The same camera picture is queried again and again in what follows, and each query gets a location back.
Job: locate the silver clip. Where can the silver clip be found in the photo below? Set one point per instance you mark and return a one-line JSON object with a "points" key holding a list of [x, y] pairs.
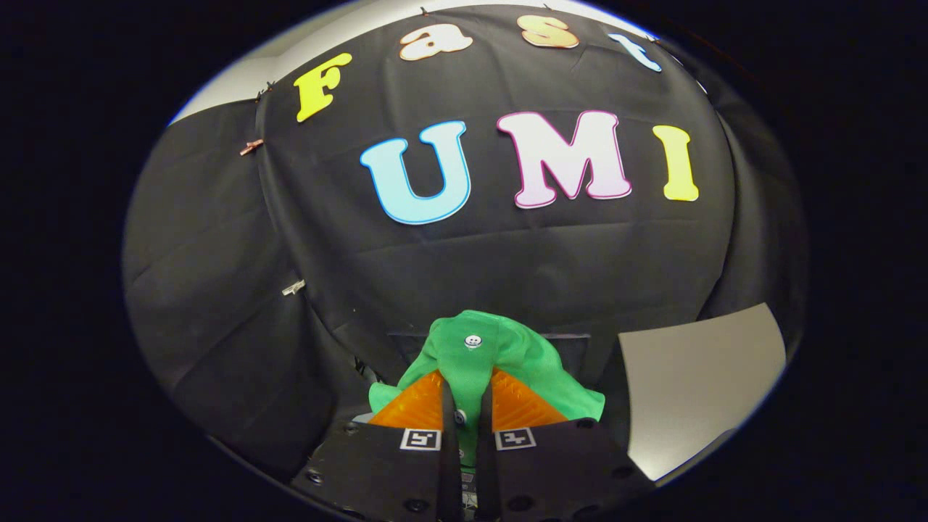
{"points": [[293, 288]]}

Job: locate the copper clip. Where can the copper clip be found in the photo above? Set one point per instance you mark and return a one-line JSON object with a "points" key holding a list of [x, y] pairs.
{"points": [[251, 147]]}

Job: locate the grey top white cabinet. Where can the grey top white cabinet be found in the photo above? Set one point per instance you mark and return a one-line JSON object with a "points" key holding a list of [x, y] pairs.
{"points": [[696, 384]]}

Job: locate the green button shirt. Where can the green button shirt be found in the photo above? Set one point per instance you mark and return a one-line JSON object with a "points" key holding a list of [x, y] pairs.
{"points": [[493, 348]]}

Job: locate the black backdrop cloth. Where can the black backdrop cloth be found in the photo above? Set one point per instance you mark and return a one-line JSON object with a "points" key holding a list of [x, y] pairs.
{"points": [[471, 261]]}

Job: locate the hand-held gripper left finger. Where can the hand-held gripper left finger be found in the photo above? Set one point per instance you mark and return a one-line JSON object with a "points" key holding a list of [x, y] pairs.
{"points": [[377, 471]]}

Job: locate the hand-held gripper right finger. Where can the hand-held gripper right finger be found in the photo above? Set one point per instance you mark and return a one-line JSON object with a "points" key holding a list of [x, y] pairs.
{"points": [[551, 471]]}

